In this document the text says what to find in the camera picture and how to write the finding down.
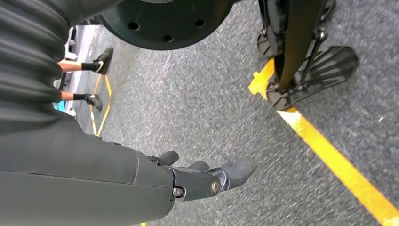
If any thin yellow floor tape outline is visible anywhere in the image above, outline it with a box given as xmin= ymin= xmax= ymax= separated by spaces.
xmin=89 ymin=73 xmax=113 ymax=137

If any person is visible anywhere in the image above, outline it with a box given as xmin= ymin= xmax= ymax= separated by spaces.
xmin=57 ymin=47 xmax=115 ymax=112

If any black round hip joint cover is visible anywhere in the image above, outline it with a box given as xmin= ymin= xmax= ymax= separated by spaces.
xmin=97 ymin=0 xmax=235 ymax=51

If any black robot left foot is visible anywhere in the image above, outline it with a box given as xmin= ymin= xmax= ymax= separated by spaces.
xmin=256 ymin=0 xmax=336 ymax=59

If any yellow floor tape line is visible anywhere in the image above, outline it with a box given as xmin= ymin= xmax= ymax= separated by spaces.
xmin=248 ymin=57 xmax=399 ymax=226

